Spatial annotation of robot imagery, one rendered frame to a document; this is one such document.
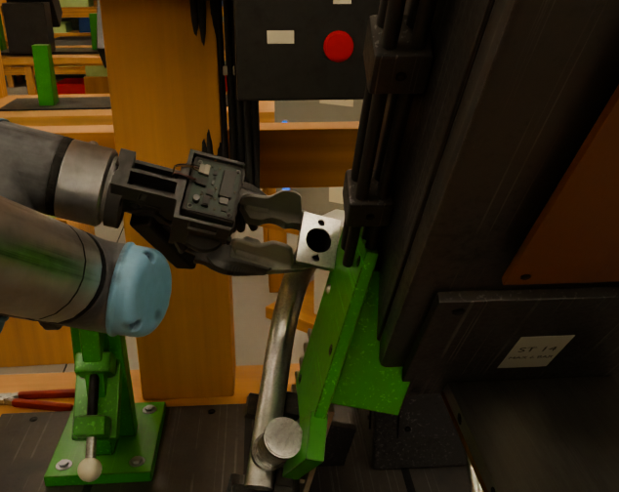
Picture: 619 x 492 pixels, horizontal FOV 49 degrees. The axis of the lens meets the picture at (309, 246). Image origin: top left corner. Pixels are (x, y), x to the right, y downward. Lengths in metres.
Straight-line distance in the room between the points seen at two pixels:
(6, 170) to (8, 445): 0.48
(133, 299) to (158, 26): 0.45
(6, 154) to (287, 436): 0.36
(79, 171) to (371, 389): 0.33
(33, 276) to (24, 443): 0.57
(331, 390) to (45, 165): 0.32
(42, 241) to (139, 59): 0.47
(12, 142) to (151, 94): 0.30
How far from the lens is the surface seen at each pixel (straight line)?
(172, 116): 0.92
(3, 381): 1.22
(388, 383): 0.65
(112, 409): 0.90
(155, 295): 0.57
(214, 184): 0.63
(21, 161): 0.65
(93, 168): 0.65
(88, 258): 0.52
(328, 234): 0.69
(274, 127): 1.02
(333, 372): 0.62
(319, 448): 0.64
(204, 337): 1.03
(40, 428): 1.05
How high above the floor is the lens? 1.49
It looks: 22 degrees down
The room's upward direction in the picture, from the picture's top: straight up
